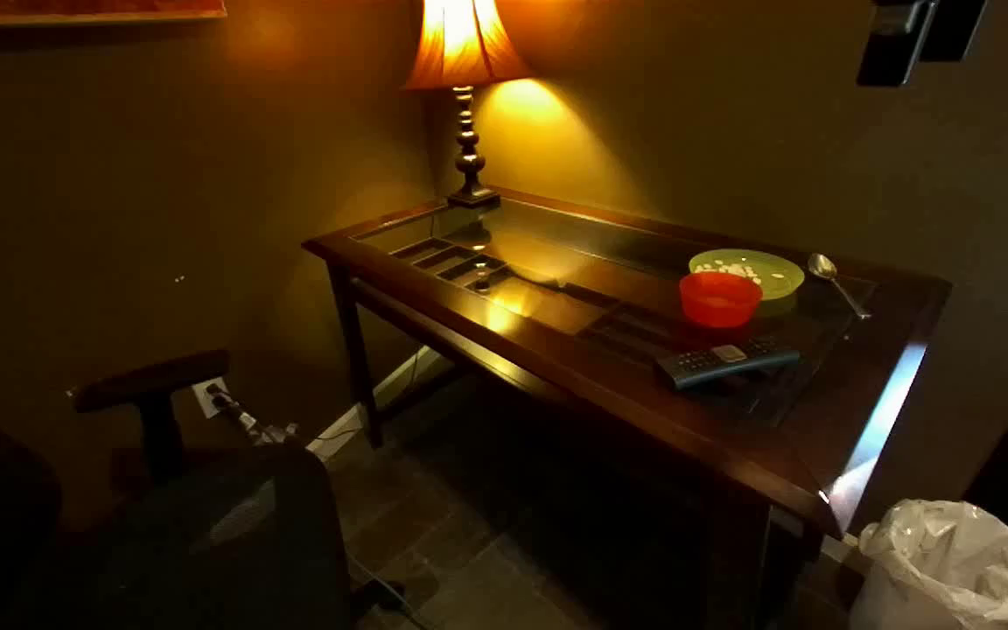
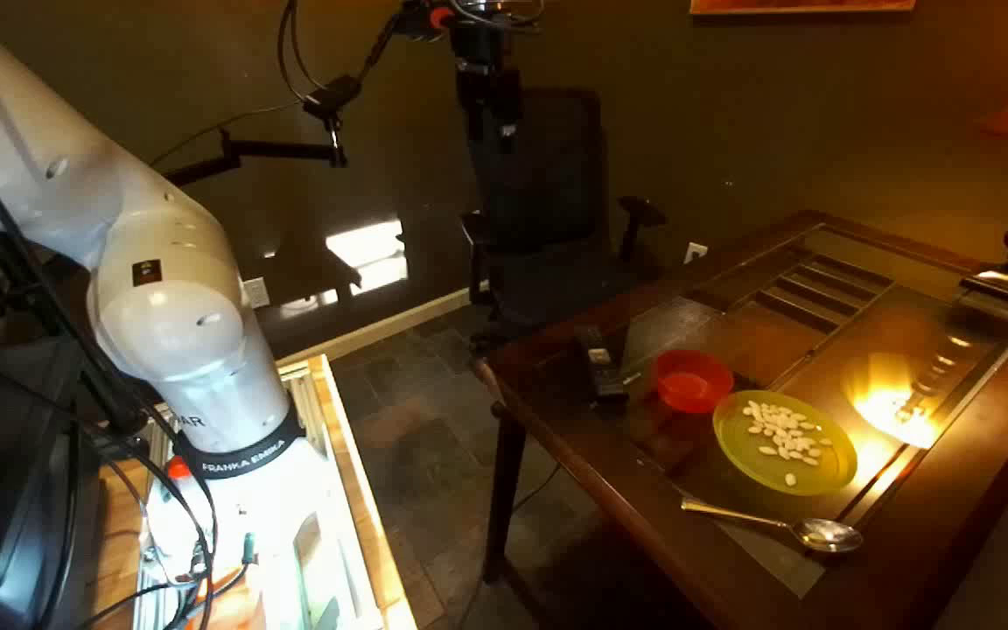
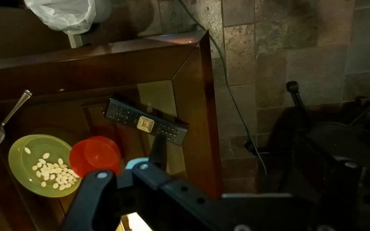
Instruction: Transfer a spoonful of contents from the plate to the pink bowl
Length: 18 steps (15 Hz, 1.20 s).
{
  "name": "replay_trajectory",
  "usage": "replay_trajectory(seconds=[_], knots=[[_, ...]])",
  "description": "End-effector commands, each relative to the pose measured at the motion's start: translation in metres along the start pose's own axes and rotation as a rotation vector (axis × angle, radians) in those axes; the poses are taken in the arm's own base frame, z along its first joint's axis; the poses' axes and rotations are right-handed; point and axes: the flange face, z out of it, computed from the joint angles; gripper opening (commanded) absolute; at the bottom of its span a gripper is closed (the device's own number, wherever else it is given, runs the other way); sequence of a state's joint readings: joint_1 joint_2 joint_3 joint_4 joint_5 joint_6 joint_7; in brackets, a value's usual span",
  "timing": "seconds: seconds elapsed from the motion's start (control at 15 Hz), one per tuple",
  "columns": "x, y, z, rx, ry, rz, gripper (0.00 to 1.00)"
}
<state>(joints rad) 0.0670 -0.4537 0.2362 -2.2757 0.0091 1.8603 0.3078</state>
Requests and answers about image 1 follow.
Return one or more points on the pink-red plastic bowl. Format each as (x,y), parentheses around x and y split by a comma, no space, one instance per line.
(720,299)

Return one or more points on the yellow-green plate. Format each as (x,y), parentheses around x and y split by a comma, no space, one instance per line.
(775,274)

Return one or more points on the black remote control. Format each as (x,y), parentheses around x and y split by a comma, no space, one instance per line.
(720,360)

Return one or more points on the dark wooden glass-top desk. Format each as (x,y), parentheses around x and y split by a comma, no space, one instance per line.
(575,308)

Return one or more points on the table lamp with orange shade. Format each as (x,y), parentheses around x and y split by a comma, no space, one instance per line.
(464,43)

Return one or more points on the dark office chair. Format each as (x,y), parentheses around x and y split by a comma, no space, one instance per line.
(240,542)

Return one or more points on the white lined trash bin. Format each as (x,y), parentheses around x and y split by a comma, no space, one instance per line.
(932,565)

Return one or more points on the white wall outlet with plug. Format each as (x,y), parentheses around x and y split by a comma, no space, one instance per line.
(211,395)

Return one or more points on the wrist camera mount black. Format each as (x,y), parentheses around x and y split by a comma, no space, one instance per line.
(908,31)

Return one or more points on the framed picture on wall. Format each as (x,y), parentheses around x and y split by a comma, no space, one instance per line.
(107,10)

